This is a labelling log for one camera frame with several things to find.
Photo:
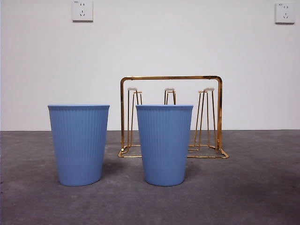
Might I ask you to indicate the white wall socket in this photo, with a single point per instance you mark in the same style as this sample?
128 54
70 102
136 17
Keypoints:
284 13
82 11

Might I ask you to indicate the blue ribbed plastic cup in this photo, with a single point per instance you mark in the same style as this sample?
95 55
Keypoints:
79 145
164 145

